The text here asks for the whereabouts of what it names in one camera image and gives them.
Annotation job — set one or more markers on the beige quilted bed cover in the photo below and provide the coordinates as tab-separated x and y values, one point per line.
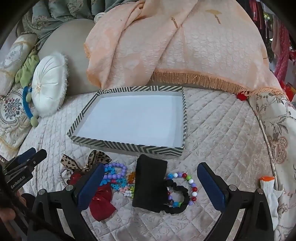
219	139

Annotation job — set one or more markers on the small red object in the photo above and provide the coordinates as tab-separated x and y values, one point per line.
242	95

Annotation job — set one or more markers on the person's left hand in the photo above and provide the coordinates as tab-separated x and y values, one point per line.
5	216

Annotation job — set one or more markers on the white round satin pillow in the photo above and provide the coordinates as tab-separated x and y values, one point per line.
48	85

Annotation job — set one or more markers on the blue plastic hoop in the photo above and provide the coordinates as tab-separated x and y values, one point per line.
26	105

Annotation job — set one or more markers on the green plush toy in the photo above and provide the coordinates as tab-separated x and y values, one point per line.
27	67

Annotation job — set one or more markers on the beige rounded sofa cushion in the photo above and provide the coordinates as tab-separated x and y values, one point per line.
69	39

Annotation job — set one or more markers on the peach fringed blanket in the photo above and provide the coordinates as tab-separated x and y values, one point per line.
196	46

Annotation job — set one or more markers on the leopard print hair bow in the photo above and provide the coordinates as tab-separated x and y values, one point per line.
69	162

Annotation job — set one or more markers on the floral embroidered beige cushion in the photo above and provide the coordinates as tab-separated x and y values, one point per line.
13	115

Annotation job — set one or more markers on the red boxes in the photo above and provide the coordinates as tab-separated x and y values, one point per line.
290	90

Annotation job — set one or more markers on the white glove with orange cuff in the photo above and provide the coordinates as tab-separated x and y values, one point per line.
269	197

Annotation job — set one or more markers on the white round object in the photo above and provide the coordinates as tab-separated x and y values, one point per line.
100	17

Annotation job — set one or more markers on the red patterned hanging garment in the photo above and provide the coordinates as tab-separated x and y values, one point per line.
283	53

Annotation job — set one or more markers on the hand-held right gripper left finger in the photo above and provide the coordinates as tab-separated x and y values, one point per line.
90	187

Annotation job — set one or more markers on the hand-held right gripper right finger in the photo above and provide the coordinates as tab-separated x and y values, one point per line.
212	187

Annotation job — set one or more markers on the cream embroidered cushion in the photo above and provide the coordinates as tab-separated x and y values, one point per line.
13	55

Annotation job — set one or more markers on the green floral quilt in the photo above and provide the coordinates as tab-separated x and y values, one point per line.
57	11

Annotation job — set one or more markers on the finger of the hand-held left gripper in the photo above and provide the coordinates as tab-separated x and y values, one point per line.
37	158
26	154

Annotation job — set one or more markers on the striped shallow cardboard box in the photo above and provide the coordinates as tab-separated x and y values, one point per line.
138	120

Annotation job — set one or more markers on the black cloth headband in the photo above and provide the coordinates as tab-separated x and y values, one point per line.
150	183

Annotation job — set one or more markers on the floral print armrest cushion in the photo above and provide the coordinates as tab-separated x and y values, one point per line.
277	129

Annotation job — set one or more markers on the red hair bow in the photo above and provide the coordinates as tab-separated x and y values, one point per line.
101	204

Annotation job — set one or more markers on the dark red hanging garment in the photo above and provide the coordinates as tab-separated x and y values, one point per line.
256	11

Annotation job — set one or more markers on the black scrunchie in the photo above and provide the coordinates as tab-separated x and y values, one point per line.
185	199

